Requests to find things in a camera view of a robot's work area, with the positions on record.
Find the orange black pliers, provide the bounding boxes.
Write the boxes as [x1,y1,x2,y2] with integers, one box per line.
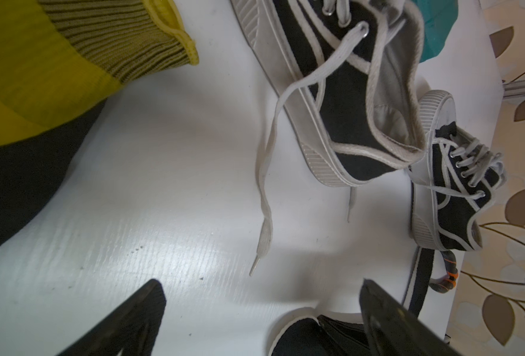
[429,251,459,294]

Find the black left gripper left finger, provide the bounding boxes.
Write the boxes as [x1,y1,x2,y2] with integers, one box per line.
[61,279,166,355]

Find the green plastic tool case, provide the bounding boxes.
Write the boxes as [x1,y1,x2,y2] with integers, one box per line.
[413,0,458,63]

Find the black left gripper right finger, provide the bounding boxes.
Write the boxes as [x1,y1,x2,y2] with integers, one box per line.
[359,279,458,356]

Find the black insole on table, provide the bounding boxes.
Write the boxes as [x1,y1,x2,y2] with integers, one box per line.
[401,247,434,317]

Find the black insole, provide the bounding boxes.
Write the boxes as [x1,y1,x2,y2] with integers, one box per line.
[401,247,434,317]
[268,313,372,356]

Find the yellow black work glove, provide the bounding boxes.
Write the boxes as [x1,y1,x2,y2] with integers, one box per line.
[0,1,199,246]

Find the black white sneaker with laces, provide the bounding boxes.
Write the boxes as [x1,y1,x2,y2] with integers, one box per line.
[230,0,428,277]

